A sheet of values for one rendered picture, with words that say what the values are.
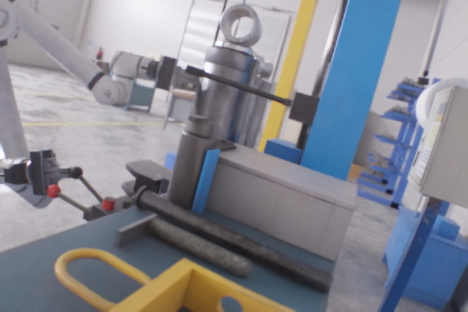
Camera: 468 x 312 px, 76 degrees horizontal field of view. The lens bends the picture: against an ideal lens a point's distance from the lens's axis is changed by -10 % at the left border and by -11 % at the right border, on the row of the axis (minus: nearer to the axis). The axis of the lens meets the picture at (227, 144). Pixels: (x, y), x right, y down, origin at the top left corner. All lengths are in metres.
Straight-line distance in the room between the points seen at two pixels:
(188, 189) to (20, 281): 0.37
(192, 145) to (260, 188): 0.18
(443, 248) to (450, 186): 1.97
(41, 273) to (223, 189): 0.43
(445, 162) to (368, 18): 0.57
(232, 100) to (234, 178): 0.53
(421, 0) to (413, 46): 1.60
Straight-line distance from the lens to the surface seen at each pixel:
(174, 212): 0.64
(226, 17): 1.29
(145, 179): 1.09
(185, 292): 0.45
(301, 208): 0.71
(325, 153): 1.10
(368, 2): 1.16
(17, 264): 0.49
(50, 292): 0.45
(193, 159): 0.67
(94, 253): 0.47
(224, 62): 1.21
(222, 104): 1.21
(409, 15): 12.47
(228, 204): 0.75
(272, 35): 12.57
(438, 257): 3.29
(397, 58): 12.07
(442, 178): 1.32
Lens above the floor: 1.35
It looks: 10 degrees down
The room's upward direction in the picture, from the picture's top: 16 degrees clockwise
